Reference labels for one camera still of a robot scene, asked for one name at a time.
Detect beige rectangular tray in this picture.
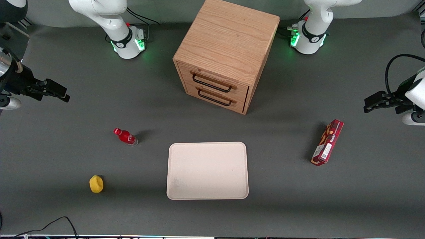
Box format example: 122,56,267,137
166,142,249,200

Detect wooden drawer cabinet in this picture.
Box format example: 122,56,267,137
173,0,280,115

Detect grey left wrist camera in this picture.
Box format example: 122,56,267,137
402,111,425,126

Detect wooden drawer with black handle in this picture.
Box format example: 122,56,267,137
177,62,250,101
182,79,248,114

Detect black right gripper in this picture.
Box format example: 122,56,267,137
4,62,71,103

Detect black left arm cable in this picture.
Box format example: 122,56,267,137
385,54,425,95

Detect aluminium frame rail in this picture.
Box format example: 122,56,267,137
5,17,34,38

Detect red plastic bottle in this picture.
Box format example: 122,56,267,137
113,128,138,146

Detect red snack box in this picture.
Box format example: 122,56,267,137
311,119,344,166

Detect yellow sponge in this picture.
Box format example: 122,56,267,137
89,175,104,194

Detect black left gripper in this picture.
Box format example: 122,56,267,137
364,76,418,115

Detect black left base cables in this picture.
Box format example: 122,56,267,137
277,9,310,38

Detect black floor cable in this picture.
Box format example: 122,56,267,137
0,216,79,239

